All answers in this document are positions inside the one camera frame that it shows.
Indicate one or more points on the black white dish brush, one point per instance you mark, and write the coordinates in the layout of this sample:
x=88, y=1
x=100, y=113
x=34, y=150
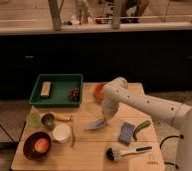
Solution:
x=114, y=154

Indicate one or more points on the green plastic tray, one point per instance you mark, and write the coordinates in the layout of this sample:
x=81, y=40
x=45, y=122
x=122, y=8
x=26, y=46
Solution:
x=61, y=85

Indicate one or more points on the light green cup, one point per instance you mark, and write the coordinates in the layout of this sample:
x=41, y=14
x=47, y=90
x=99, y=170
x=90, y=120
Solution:
x=33, y=120

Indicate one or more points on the orange bowl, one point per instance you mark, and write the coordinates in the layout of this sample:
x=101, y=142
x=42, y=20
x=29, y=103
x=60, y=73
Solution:
x=97, y=93

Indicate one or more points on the white round container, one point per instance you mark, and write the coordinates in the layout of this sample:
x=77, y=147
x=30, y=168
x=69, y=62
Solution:
x=61, y=133

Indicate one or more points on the dark red bowl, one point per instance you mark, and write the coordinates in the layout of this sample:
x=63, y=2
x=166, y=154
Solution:
x=28, y=148

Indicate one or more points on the dark red grape bunch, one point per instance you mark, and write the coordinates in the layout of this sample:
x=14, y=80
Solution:
x=74, y=94

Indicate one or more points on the orange peach fruit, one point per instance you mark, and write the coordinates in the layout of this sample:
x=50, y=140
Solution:
x=41, y=145

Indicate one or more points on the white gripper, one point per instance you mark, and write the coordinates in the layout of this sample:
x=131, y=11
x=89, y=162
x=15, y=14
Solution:
x=109, y=109

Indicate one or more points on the blue sponge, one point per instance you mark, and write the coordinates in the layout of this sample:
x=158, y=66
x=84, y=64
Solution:
x=126, y=133

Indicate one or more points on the wooden block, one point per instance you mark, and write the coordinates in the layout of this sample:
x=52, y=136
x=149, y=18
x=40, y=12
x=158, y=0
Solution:
x=45, y=90

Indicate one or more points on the small metal cup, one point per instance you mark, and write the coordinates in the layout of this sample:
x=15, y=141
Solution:
x=48, y=121

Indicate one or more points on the light blue towel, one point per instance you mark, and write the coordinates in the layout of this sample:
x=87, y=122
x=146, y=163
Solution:
x=95, y=125

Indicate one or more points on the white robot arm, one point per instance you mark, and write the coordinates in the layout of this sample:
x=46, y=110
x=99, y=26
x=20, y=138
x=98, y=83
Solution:
x=178, y=115

